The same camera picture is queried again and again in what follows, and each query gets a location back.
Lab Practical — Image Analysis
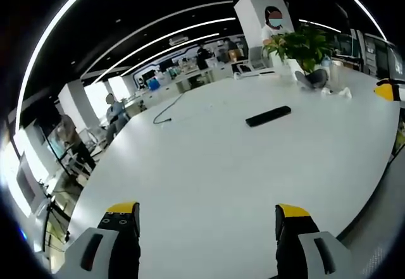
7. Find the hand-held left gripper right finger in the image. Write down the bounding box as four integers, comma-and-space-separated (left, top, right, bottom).
274, 203, 358, 279

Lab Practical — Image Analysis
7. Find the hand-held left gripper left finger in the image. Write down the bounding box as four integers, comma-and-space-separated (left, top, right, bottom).
52, 201, 141, 279

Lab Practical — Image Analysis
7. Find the black remote control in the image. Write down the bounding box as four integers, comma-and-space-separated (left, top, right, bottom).
245, 105, 292, 128

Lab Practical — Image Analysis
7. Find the crumpled white tissue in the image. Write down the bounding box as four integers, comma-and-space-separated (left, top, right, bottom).
321, 86, 352, 99

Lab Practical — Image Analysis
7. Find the dark grey cloth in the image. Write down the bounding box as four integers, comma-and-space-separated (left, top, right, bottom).
294, 68, 329, 90

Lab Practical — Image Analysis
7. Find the green potted plant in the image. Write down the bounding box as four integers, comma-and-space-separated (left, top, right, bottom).
262, 22, 336, 76

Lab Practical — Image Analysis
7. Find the white pillar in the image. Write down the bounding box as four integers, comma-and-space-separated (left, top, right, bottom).
233, 0, 297, 71

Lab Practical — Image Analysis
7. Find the black cable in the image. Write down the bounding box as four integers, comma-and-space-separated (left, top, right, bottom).
153, 92, 186, 125

